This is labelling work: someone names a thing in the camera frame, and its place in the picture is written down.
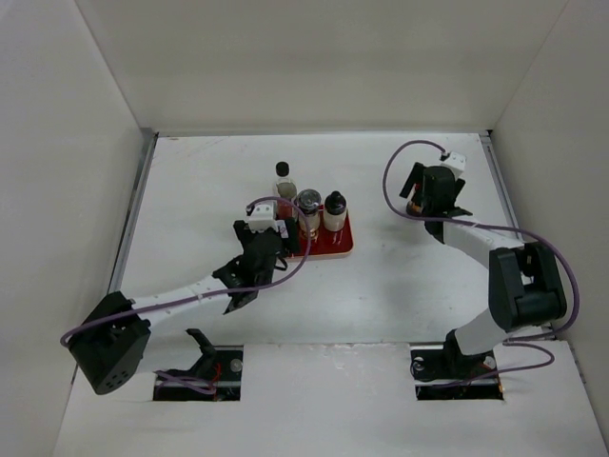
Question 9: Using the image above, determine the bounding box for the sauce bottle red cap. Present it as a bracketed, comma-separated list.
[405, 186, 422, 217]

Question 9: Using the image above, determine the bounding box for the salt grinder jar grey lid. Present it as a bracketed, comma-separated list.
[295, 189, 322, 241]

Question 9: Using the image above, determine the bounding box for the soy sauce bottle black cap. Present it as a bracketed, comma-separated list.
[272, 161, 298, 220]

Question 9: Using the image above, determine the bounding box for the salt jar black knob lid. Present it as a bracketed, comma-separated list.
[324, 190, 347, 232]

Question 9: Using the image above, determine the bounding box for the small jar white lid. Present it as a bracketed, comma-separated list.
[276, 220, 289, 239]

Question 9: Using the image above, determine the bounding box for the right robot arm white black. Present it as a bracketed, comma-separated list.
[400, 163, 567, 379]

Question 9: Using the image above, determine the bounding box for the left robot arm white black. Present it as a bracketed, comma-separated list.
[61, 218, 305, 395]

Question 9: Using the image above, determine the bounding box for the red tray gold emblem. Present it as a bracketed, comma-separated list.
[287, 204, 354, 260]

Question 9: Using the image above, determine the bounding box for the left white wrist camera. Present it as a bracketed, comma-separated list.
[245, 203, 278, 233]

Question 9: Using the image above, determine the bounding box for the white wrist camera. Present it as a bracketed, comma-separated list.
[245, 203, 278, 233]
[440, 150, 467, 179]

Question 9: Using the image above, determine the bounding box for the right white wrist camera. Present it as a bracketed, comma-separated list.
[440, 150, 467, 179]

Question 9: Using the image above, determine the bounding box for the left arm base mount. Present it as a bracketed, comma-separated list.
[152, 328, 245, 403]

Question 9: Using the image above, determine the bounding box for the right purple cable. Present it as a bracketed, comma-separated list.
[383, 140, 581, 389]

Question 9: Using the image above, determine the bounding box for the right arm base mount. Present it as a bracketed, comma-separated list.
[410, 347, 503, 401]

